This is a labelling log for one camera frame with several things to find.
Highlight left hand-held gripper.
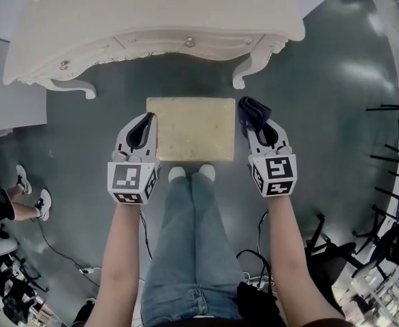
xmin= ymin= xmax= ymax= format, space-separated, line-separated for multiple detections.
xmin=106 ymin=112 xmax=162 ymax=206

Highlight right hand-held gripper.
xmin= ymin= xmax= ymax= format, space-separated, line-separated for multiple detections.
xmin=243 ymin=118 xmax=298 ymax=199

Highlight dark blue cloth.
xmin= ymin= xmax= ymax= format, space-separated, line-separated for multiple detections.
xmin=236 ymin=96 xmax=272 ymax=139

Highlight cream upholstered stool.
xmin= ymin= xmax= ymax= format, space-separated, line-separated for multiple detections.
xmin=146 ymin=96 xmax=237 ymax=163

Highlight person's right forearm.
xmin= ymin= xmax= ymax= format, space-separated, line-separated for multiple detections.
xmin=265 ymin=195 xmax=346 ymax=323

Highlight person's left forearm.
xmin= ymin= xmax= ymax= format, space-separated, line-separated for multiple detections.
xmin=96 ymin=201 xmax=143 ymax=327

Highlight white ornate dressing table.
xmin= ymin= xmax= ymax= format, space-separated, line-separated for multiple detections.
xmin=2 ymin=0 xmax=306 ymax=101

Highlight person's left white shoe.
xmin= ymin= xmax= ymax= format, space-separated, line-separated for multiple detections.
xmin=167 ymin=167 xmax=187 ymax=183

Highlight person's white shoe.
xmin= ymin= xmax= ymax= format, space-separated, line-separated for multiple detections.
xmin=197 ymin=163 xmax=217 ymax=183
xmin=167 ymin=167 xmax=187 ymax=183

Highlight person's right white shoe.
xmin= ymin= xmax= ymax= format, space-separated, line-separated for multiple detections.
xmin=197 ymin=163 xmax=217 ymax=183

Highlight person's blue jeans legs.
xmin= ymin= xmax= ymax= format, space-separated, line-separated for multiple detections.
xmin=140 ymin=172 xmax=252 ymax=324

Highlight white cabinet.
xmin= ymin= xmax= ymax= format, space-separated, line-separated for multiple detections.
xmin=0 ymin=33 xmax=48 ymax=180

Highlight white power strip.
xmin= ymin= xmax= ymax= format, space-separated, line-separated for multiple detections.
xmin=242 ymin=272 xmax=272 ymax=290

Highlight black waist pack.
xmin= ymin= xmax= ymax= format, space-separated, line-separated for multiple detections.
xmin=236 ymin=281 xmax=279 ymax=325

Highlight black office chair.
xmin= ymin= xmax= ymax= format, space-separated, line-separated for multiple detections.
xmin=303 ymin=213 xmax=399 ymax=287

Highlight grey plastic chair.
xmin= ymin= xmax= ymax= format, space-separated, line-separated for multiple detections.
xmin=0 ymin=230 xmax=19 ymax=258

